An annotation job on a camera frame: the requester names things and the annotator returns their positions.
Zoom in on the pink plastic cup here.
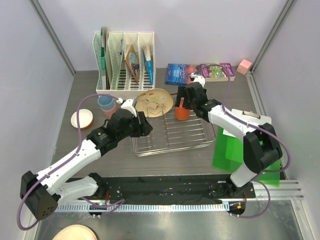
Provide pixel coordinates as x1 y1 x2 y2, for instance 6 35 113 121
100 104 117 119

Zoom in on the orange ceramic mug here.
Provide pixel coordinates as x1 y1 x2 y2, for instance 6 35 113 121
174 97 190 121

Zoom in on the blue plastic cup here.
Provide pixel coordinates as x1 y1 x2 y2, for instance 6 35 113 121
97 95 116 111

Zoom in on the orange white bowl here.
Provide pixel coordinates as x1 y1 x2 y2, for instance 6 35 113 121
70 109 94 129

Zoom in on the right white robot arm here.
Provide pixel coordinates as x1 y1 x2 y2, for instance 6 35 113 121
176 82 283 198

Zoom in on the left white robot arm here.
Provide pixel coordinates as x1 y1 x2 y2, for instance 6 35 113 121
20 109 153 221

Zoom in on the dark blue paperback book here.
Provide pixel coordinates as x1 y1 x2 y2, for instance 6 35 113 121
165 63 201 86

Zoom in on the purple green paperback book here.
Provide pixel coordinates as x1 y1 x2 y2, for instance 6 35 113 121
200 63 235 82

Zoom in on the beige bird pattern plate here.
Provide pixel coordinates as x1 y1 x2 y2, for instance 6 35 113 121
135 88 174 118

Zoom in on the blue white book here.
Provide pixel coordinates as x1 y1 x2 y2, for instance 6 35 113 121
141 45 154 85

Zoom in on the pink cube block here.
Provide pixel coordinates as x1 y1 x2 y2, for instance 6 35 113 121
236 59 252 75

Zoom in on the white clipboard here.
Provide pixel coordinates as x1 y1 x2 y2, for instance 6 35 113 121
222 108 272 140

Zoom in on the orange illustrated book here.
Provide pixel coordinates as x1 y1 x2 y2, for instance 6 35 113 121
124 44 140 83

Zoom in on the white mesh file organizer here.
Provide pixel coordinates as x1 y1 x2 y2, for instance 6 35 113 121
92 31 156 99

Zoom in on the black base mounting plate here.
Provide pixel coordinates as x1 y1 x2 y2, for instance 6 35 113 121
77 174 257 201

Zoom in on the green plastic folder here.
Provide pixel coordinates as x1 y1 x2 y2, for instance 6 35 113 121
212 127 281 187

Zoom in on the pink round object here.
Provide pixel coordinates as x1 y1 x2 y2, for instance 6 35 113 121
53 224 98 240

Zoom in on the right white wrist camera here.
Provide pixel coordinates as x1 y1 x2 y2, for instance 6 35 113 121
189 72 206 87

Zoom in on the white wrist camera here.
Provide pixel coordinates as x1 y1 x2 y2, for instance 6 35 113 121
189 72 206 87
116 98 137 117

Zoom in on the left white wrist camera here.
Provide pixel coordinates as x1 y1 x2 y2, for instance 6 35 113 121
116 98 137 117

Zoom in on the metal wire dish rack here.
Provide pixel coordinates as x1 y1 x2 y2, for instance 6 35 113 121
132 93 216 157

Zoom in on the perforated cable duct rail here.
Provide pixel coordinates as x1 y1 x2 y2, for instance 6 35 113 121
55 202 230 215

